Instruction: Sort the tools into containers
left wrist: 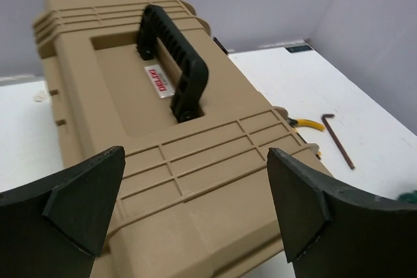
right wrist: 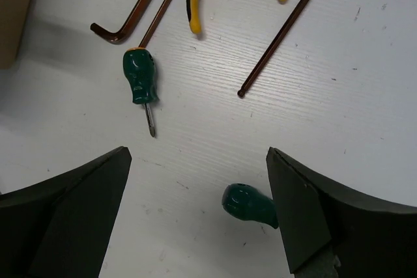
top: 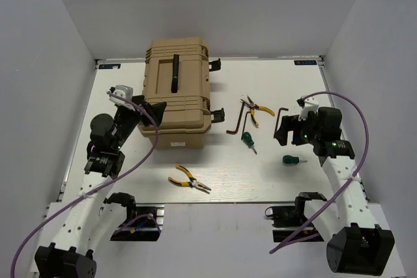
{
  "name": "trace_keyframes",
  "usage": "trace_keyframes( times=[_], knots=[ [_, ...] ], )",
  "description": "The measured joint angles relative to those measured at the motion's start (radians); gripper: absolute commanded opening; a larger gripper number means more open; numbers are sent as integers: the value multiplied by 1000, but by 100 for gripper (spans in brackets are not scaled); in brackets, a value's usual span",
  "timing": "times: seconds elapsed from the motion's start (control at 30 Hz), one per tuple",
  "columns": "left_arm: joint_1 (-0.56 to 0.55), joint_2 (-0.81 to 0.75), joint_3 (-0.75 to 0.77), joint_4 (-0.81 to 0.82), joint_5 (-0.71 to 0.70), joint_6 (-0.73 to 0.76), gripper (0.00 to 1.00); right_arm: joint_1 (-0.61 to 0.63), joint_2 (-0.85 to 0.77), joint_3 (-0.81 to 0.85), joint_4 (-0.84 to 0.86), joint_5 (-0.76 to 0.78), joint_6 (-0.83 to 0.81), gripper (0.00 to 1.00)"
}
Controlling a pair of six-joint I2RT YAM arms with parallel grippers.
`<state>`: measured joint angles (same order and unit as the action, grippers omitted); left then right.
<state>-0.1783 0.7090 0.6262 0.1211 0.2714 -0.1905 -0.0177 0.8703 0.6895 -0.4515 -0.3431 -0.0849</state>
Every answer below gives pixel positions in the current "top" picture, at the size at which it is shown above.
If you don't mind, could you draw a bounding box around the tan plastic toolbox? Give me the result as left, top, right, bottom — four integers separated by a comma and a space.
139, 37, 225, 150

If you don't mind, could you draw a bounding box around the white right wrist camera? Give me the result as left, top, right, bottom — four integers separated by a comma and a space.
297, 96, 319, 121

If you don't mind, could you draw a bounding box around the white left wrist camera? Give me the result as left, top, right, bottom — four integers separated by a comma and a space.
109, 85, 134, 103

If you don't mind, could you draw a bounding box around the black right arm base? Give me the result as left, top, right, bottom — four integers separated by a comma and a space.
265, 192, 327, 243

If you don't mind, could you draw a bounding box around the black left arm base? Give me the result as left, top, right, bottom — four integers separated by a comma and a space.
104, 192, 165, 242

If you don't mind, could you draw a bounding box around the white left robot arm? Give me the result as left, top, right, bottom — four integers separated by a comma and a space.
35, 94, 167, 277

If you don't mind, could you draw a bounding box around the green stubby screwdriver grey cap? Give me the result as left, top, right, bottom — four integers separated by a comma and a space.
282, 155, 307, 165

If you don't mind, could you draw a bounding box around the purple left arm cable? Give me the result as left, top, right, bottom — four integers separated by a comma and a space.
8, 92, 160, 278

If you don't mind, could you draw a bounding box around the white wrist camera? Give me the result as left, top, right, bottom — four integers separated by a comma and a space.
297, 96, 319, 121
109, 85, 134, 103

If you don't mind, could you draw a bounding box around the yellow pliers back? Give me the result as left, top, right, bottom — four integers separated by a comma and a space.
247, 96, 276, 128

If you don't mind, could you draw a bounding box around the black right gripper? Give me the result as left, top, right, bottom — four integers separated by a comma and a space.
274, 111, 322, 146

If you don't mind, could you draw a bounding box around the green stubby screwdriver orange cap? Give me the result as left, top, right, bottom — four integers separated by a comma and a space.
241, 132, 257, 155

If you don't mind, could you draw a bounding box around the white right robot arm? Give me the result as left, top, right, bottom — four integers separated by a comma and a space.
274, 107, 395, 276

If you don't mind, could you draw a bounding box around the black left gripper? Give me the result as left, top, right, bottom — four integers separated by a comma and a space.
112, 94, 167, 150

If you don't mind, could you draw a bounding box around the thin brown hex key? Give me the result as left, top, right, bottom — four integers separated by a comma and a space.
242, 96, 259, 133

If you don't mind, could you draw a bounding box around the yellow needle-nose pliers front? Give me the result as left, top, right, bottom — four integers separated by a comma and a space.
167, 164, 212, 194

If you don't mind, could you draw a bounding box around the large brown hex key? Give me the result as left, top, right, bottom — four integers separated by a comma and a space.
225, 101, 246, 135

